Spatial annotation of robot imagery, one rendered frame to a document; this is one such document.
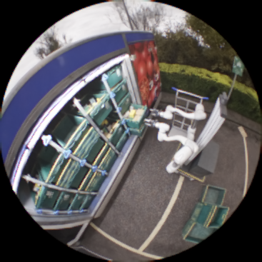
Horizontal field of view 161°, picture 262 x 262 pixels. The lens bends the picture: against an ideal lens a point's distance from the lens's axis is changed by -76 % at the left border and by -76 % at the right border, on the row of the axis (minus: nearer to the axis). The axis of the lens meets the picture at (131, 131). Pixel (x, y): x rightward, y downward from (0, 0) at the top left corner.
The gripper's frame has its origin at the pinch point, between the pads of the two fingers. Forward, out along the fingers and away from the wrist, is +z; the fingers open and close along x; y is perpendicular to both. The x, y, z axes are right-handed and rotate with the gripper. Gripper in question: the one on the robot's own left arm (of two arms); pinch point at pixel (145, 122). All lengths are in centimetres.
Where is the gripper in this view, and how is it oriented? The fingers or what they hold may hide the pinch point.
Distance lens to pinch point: 151.8
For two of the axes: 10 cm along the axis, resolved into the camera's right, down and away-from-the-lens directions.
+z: -8.7, -2.7, 4.1
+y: -4.5, 7.8, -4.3
